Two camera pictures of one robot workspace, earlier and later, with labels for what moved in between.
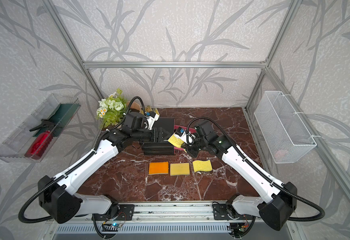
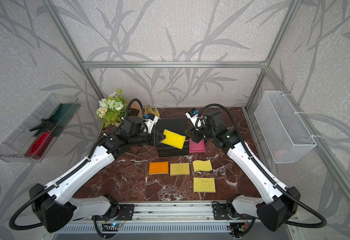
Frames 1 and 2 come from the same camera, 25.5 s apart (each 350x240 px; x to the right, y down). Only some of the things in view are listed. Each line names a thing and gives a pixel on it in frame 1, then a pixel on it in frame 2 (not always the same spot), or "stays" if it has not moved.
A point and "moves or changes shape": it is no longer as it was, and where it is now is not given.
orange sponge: [158, 168] stays
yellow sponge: [175, 141] -> [204, 184]
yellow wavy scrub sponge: [202, 165] stays
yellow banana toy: [148, 108] stays
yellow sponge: [179, 169] stays
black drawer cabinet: [163, 129] moves or changes shape
